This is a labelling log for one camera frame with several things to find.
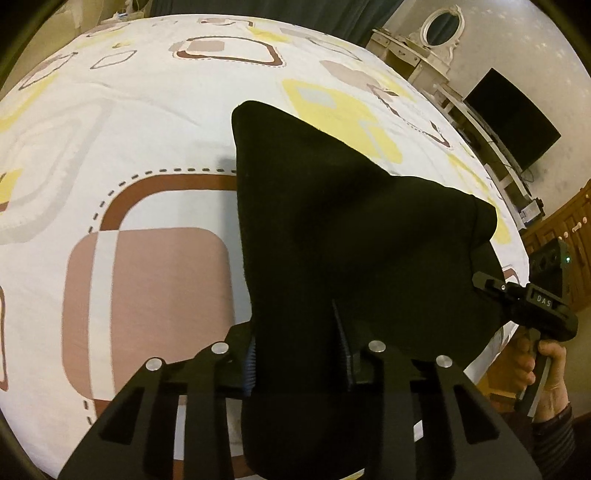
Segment white television stand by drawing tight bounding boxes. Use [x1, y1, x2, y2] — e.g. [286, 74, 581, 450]
[434, 83, 532, 199]

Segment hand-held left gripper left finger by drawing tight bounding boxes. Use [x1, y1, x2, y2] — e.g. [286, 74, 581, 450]
[58, 323, 259, 480]

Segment oval white vanity mirror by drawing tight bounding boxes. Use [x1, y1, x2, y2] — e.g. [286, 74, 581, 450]
[419, 4, 465, 49]

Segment dark green curtain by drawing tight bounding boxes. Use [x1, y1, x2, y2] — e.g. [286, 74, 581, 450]
[148, 0, 407, 21]

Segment white dressing table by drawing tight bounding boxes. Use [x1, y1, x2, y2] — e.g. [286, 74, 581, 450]
[369, 28, 451, 86]

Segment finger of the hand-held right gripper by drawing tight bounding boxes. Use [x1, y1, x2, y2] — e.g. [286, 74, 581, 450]
[472, 271, 513, 308]

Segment person's right hand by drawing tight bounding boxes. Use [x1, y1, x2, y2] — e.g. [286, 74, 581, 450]
[499, 325, 573, 423]

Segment black television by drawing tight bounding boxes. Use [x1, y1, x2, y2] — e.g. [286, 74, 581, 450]
[463, 68, 563, 172]

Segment small white device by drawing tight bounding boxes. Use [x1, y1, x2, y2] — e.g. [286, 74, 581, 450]
[519, 198, 548, 227]

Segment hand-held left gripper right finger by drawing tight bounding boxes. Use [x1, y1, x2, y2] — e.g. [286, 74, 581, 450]
[331, 299, 543, 480]

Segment black pants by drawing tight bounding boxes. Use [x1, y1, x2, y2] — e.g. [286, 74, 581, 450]
[231, 99, 511, 480]

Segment brown wooden cabinet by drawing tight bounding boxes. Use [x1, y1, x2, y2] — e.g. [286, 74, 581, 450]
[522, 185, 591, 315]

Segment person's right forearm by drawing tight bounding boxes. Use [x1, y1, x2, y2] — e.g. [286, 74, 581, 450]
[531, 404, 578, 480]

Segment patterned white bed sheet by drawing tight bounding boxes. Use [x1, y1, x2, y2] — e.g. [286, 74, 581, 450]
[0, 14, 529, 480]

